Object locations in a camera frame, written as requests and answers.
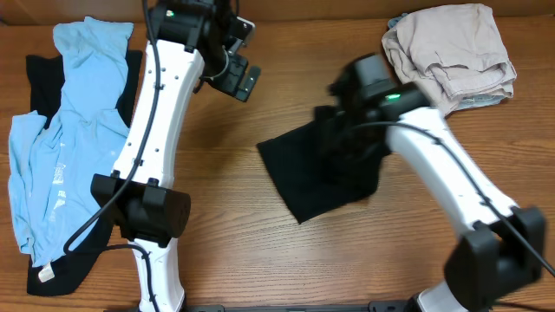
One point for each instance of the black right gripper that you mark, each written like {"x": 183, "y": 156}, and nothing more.
{"x": 333, "y": 139}

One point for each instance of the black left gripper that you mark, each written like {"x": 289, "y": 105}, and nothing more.
{"x": 230, "y": 83}

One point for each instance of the black t-shirt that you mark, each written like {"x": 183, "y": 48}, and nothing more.
{"x": 311, "y": 179}

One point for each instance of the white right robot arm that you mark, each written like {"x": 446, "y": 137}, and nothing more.
{"x": 500, "y": 246}

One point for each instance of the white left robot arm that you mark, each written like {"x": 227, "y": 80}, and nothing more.
{"x": 190, "y": 43}

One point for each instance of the beige folded shorts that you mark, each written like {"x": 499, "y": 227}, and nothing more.
{"x": 451, "y": 52}

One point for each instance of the light blue t-shirt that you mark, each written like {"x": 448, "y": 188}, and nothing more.
{"x": 52, "y": 162}

